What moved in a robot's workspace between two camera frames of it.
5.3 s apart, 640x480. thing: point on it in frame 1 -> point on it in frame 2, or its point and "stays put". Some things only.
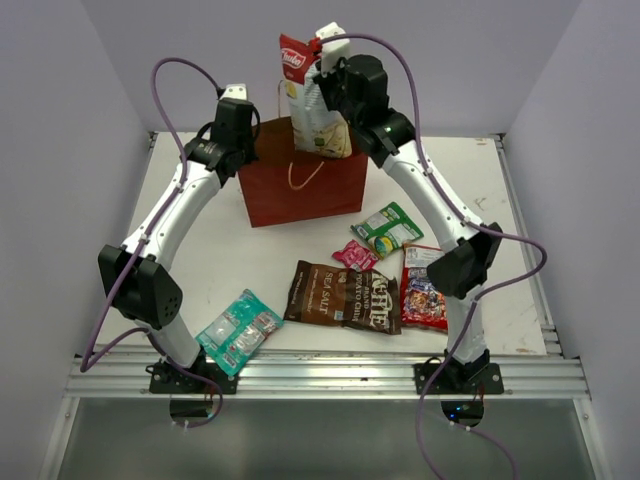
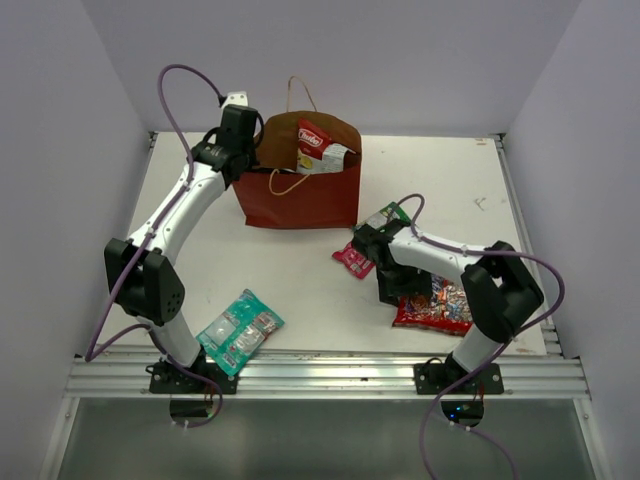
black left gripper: x=251 y=151 stays put
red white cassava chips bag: x=317 y=129 -> x=316 y=154
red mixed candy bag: x=421 y=304 stays put
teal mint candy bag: x=239 y=333 stays put
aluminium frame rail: x=329 y=377 stays put
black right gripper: x=324 y=82 -> x=389 y=291
